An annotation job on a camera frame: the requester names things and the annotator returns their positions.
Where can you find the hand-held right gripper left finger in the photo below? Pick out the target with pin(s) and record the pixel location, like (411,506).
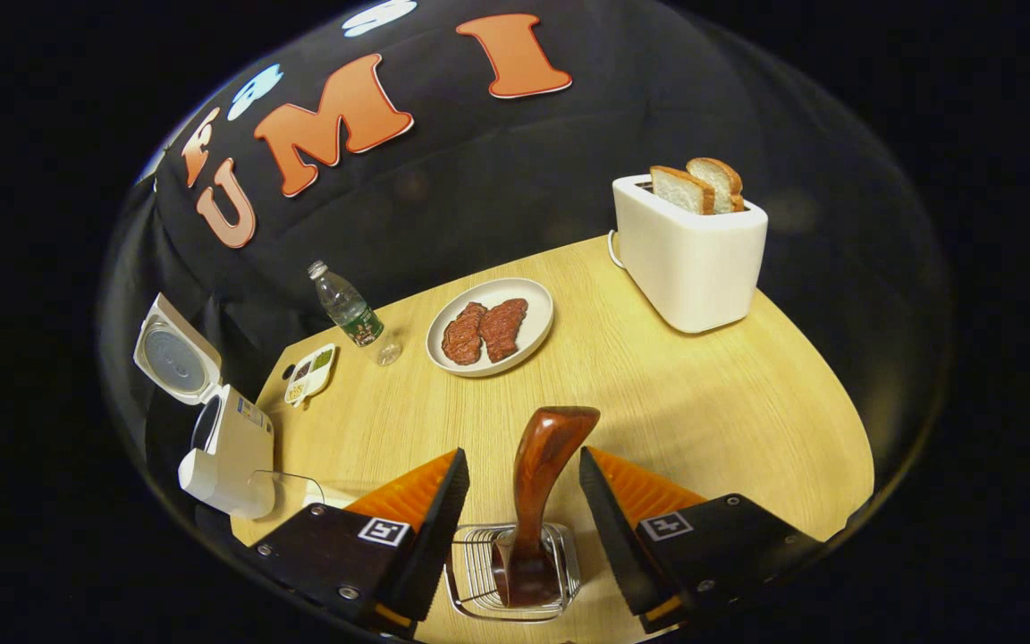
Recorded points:
(434,546)

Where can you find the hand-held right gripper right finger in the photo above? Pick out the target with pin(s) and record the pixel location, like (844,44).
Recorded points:
(613,546)

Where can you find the brown wooden spoon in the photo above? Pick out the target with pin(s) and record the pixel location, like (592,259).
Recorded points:
(542,474)

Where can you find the white rice cooker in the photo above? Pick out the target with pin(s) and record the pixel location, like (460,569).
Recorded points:
(238,447)

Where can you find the white divided bean dish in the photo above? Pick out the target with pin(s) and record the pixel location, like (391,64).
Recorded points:
(314,380)

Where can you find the pile of yellow soybeans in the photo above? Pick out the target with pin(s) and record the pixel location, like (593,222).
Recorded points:
(296,392)

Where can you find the red meat piece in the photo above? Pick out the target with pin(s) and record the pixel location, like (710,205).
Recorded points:
(463,335)
(503,329)

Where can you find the pile of green beans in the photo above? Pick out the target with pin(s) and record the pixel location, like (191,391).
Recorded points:
(323,359)

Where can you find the pile of red beans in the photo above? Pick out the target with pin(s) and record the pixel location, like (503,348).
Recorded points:
(304,369)

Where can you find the clear plastic water bottle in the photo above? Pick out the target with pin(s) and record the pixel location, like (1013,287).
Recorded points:
(350,313)

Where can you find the white round plate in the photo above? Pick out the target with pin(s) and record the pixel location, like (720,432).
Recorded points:
(524,300)

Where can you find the white toaster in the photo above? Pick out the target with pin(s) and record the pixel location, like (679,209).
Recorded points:
(694,268)

